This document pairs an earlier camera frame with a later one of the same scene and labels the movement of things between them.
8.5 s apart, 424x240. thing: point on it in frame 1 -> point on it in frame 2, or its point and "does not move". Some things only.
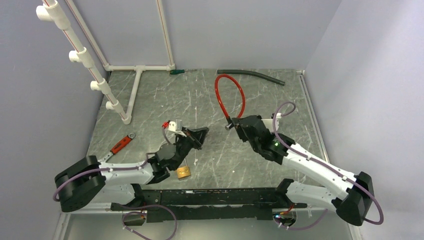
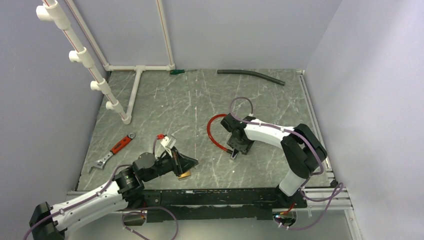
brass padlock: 183,171 does not move
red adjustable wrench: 121,145 does not move
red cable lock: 230,125 -> 209,137
